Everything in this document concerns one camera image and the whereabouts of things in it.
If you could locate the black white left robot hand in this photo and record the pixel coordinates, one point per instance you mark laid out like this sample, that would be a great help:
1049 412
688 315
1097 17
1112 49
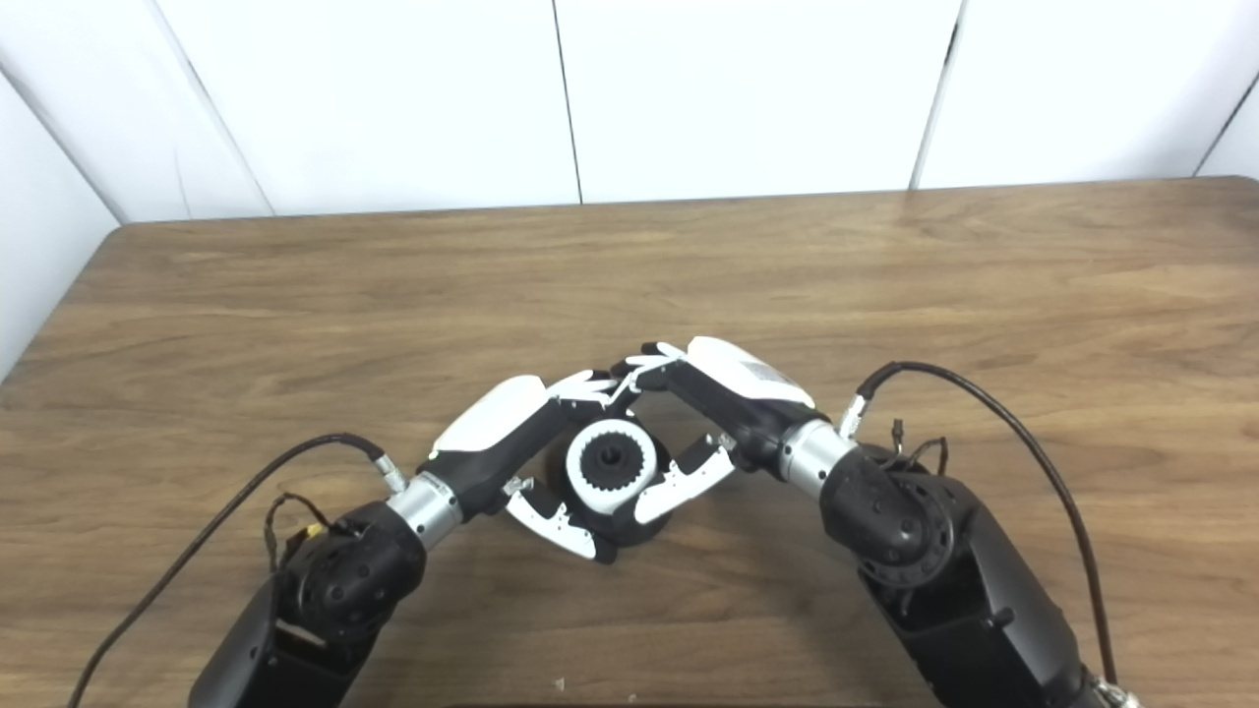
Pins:
492 423

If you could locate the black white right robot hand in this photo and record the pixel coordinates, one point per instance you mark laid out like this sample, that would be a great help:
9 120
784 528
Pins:
748 393

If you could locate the round black part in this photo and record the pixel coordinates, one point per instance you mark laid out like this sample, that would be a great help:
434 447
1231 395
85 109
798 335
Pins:
639 533

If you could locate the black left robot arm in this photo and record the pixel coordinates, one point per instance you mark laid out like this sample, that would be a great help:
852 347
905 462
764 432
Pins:
325 600

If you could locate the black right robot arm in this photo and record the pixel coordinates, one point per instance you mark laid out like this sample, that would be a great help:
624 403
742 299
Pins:
944 580

